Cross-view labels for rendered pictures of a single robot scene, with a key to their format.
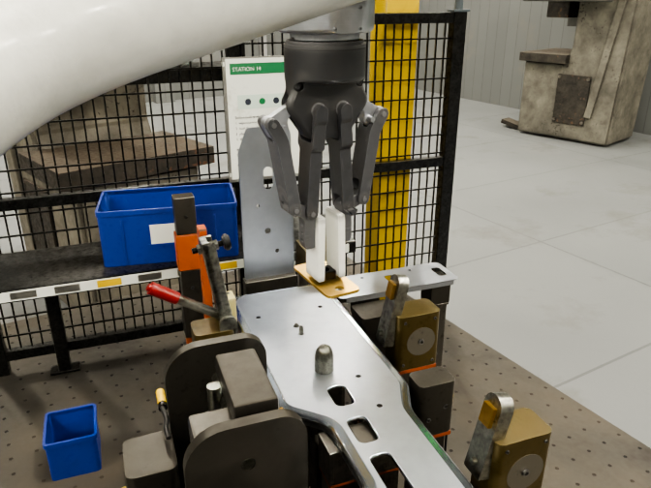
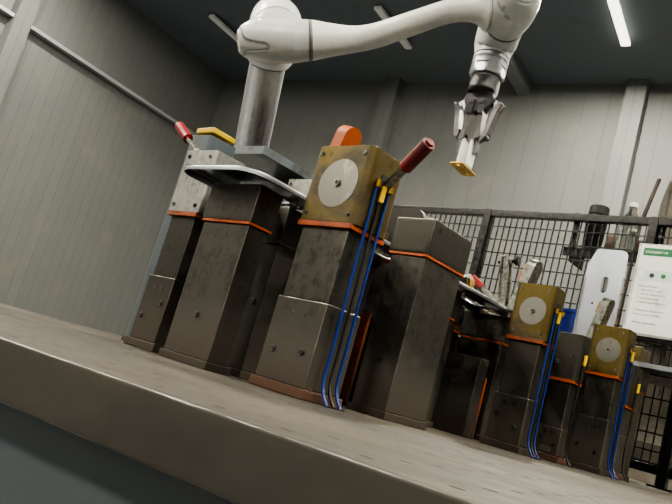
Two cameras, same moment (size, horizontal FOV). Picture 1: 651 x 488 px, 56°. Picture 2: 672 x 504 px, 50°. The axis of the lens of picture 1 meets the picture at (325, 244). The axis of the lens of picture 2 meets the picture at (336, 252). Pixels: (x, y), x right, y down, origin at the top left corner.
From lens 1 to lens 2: 1.70 m
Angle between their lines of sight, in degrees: 71
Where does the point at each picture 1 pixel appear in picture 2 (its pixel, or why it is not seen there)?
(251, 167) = (594, 275)
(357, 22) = (484, 66)
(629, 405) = not seen: outside the picture
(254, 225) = (585, 316)
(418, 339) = (606, 347)
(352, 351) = not seen: hidden behind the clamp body
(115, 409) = not seen: hidden behind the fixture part
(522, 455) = (532, 295)
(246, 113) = (648, 283)
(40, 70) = (357, 33)
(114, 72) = (370, 37)
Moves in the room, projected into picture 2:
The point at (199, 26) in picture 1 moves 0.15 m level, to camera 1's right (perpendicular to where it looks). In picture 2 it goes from (386, 28) to (421, 8)
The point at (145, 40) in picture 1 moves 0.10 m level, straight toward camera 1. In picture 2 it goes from (376, 31) to (348, 9)
